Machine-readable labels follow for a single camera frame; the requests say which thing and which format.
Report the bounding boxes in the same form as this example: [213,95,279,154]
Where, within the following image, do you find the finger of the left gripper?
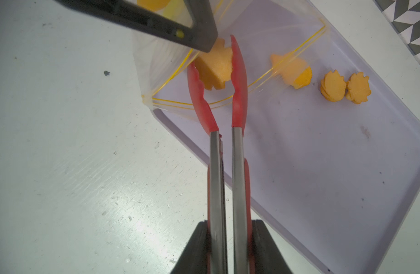
[58,0,218,53]

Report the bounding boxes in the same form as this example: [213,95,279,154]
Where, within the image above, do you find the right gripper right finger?
[252,220,293,274]

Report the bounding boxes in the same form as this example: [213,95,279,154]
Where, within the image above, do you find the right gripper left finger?
[171,220,208,274]

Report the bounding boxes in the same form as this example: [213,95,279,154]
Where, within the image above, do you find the leaf shaped orange cookie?
[194,38,233,91]

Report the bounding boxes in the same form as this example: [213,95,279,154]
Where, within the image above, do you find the red metal tongs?
[186,34,256,274]

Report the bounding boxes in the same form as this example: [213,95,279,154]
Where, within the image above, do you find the clear bag with cookies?
[132,1,331,119]

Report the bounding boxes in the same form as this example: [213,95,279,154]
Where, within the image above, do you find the yellow fish shaped cookie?
[270,53,313,89]

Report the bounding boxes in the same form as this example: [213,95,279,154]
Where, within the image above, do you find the lavender plastic tray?
[151,0,420,274]

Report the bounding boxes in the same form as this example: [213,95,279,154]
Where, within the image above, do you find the round scalloped orange cookie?
[320,70,347,102]

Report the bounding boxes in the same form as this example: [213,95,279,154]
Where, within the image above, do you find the round flower cookie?
[345,72,371,105]

